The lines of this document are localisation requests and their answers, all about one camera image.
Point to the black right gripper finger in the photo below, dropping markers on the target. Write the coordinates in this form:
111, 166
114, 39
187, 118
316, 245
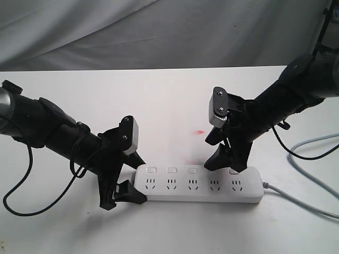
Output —
222, 158
240, 150

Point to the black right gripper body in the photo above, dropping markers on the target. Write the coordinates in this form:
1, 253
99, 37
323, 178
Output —
235, 126

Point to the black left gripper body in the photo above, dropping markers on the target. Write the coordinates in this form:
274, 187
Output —
108, 164

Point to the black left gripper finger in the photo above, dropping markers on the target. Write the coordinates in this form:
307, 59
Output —
134, 160
126, 192

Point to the white five-socket power strip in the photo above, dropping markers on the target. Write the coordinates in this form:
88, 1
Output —
194, 183

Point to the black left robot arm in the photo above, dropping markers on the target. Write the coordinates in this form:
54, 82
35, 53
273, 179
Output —
40, 123

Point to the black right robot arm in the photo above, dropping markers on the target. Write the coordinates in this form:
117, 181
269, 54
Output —
305, 82

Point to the black backdrop stand pole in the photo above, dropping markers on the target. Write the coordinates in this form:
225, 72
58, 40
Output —
327, 41

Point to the white backdrop cloth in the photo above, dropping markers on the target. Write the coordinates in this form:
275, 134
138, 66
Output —
100, 35

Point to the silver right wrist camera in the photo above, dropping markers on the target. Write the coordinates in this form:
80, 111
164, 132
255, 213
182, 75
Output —
218, 107

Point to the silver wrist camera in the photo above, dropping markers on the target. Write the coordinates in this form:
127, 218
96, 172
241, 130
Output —
130, 135
218, 107

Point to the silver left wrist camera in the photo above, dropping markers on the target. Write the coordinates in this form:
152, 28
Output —
130, 135

